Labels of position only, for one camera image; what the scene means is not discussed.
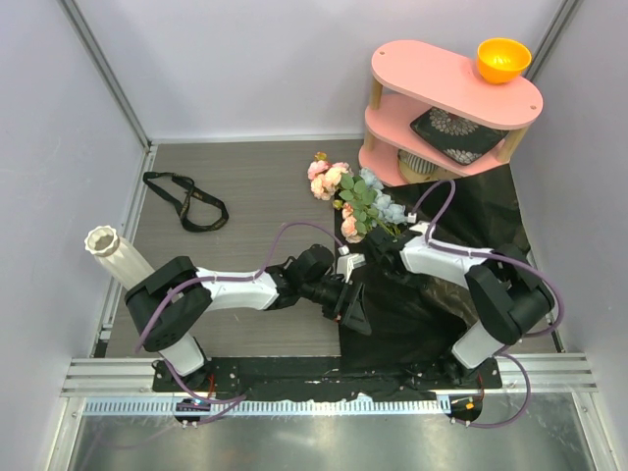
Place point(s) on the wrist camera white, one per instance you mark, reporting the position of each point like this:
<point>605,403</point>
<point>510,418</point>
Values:
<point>417,221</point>
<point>348,262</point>

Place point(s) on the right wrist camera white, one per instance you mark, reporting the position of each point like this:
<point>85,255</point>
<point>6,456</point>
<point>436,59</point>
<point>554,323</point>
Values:
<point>417,221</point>

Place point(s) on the pink rose stem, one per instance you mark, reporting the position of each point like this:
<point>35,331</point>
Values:
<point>357,220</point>
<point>330,181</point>

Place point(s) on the orange plastic bowl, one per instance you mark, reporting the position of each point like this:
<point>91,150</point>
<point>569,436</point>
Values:
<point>500,60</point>

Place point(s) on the beige ceramic bowl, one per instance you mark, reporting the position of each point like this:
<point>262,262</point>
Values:
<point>416,169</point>

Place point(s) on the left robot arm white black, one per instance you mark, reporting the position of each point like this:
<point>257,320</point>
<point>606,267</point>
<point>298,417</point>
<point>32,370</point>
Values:
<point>166,305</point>

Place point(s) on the black floral square plate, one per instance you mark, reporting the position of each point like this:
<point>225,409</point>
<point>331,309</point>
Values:
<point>457,138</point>

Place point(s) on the white ribbed vase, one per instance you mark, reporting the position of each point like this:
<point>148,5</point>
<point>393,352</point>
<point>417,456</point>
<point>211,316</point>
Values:
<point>117,256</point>

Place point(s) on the pink three-tier shelf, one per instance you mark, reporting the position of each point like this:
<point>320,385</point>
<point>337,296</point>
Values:
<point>409,78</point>

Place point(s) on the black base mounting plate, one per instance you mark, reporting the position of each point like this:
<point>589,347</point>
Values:
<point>381,375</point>

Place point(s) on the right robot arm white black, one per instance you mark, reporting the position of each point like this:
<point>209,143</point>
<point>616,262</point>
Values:
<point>509,295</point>

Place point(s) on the blue hydrangea stem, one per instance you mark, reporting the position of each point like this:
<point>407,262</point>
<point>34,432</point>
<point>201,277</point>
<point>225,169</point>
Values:
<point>387,213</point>

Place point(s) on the black wrapping paper sheet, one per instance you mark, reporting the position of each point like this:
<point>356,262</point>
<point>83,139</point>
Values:
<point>416,323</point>

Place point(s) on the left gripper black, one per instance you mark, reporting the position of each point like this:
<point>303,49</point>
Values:
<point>355,317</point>

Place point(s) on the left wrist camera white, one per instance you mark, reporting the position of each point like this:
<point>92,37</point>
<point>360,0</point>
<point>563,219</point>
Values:
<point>348,262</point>

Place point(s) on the white slotted cable duct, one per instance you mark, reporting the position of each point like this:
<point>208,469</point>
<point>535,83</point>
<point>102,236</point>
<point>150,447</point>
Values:
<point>183,406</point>

